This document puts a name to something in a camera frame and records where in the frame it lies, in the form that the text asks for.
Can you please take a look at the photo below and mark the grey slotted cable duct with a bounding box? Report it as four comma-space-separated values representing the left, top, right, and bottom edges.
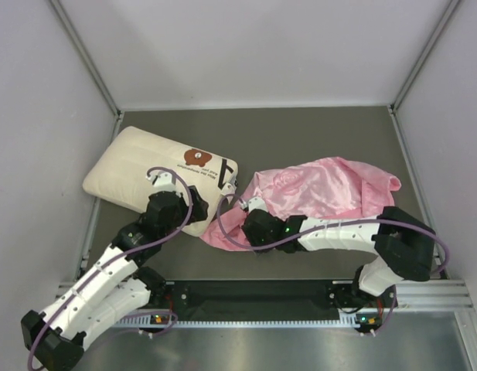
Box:
114, 312, 382, 329

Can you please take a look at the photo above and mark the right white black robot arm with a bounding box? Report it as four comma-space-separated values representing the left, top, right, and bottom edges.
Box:
242, 206, 434, 309

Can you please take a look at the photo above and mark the aluminium frame post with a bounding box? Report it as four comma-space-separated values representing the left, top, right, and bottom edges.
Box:
388, 0, 462, 115
47, 0, 121, 116

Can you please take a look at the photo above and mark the right aluminium frame post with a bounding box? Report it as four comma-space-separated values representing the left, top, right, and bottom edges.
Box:
388, 0, 462, 115

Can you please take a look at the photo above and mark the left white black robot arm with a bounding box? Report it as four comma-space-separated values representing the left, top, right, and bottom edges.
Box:
21, 185, 208, 370

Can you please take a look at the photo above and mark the aluminium front rail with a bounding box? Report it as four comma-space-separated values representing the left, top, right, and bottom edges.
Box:
67, 279, 470, 315

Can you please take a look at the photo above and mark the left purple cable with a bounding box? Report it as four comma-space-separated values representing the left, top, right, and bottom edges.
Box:
26, 166, 195, 368

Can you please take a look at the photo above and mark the purple cable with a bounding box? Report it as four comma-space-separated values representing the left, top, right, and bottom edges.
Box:
26, 166, 195, 368
216, 193, 452, 335

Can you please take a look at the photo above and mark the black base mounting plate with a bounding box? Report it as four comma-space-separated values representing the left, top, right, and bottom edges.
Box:
165, 280, 392, 321

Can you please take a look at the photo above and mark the cream white pillow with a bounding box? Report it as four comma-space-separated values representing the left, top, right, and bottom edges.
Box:
83, 127, 238, 237

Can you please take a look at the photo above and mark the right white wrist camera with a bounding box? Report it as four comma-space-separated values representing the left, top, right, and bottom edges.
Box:
240, 196, 268, 212

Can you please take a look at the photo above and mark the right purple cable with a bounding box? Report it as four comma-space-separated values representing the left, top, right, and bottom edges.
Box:
216, 193, 452, 335

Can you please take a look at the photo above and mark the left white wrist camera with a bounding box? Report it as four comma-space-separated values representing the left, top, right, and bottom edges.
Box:
146, 172, 176, 192

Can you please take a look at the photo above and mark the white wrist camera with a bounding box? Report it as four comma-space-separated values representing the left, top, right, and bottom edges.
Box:
240, 196, 268, 212
146, 172, 176, 192

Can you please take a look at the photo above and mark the left aluminium frame post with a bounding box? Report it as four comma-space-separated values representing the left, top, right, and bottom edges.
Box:
47, 0, 121, 116

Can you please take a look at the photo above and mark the pink pillowcase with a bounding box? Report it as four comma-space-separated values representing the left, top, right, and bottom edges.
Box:
199, 155, 402, 257

